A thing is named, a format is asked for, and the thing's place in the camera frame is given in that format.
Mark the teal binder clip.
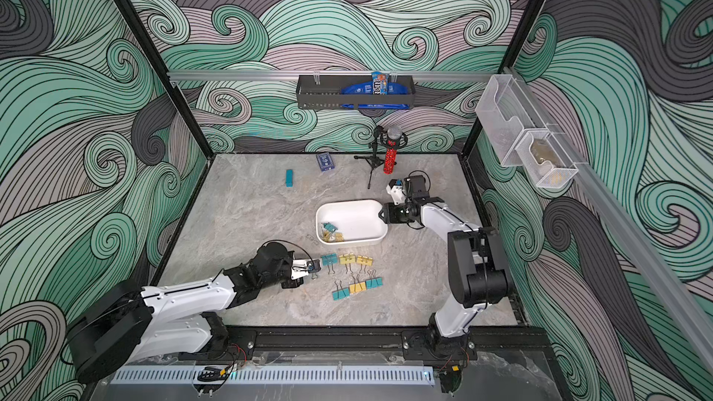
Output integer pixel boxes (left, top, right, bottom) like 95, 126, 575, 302
332, 282, 351, 301
306, 259, 321, 280
365, 269, 384, 290
320, 254, 339, 275
321, 222, 337, 234

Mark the yellow binder clip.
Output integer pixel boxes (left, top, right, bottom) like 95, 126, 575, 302
356, 255, 373, 273
349, 276, 367, 295
321, 231, 345, 243
338, 254, 357, 274

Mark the white plastic storage box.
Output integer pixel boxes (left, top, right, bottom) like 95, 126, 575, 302
315, 200, 388, 249

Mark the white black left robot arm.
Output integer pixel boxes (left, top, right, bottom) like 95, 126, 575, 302
66, 241, 321, 384

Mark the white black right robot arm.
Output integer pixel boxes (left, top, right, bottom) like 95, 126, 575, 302
379, 175, 511, 347

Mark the blue card box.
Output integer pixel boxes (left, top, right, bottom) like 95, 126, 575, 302
317, 152, 335, 172

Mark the red glitter microphone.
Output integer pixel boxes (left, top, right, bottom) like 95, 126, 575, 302
384, 126, 404, 175

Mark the black microphone tripod stand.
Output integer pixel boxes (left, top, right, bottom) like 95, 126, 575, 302
354, 125, 387, 189

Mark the blue package in shelf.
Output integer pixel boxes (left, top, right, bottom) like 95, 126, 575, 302
341, 82, 410, 110

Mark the clear plastic wall bin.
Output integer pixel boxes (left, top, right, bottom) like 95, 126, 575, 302
475, 74, 545, 167

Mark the small clear wall bin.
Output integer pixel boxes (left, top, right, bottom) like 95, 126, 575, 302
515, 129, 577, 190

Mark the black wall shelf basket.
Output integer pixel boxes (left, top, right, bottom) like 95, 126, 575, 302
295, 74, 416, 111

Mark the aluminium wall rail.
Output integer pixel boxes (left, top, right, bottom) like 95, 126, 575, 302
504, 67, 712, 371
167, 69, 495, 83

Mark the black corner frame post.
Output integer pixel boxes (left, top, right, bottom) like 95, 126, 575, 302
446, 0, 546, 153

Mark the right aluminium wall rail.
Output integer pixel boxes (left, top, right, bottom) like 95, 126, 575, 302
504, 67, 712, 371

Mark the black left corner post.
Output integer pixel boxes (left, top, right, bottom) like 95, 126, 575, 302
113, 0, 215, 161

